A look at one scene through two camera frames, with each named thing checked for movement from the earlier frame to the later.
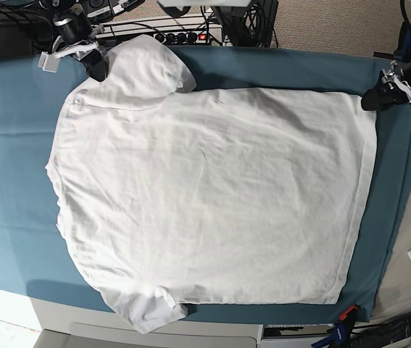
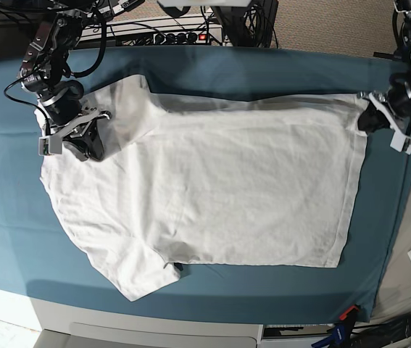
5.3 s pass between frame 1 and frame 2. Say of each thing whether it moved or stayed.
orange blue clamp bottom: stayed
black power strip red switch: stayed
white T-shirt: moved
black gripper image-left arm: moved
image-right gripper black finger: moved
